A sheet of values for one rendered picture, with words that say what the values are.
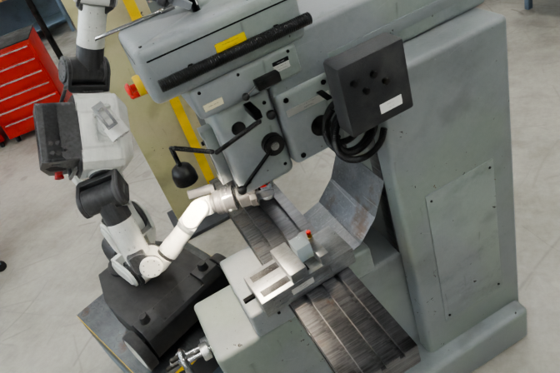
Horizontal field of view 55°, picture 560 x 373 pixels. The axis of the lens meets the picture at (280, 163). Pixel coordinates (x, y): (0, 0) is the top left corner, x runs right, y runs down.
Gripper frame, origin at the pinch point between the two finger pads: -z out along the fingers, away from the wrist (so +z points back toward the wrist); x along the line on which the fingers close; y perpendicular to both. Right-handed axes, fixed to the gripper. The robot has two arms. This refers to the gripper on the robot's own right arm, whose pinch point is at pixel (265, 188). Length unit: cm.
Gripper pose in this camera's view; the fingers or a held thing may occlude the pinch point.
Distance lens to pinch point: 184.9
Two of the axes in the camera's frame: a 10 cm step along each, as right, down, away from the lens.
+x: -1.1, -5.5, 8.3
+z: -9.6, 2.8, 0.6
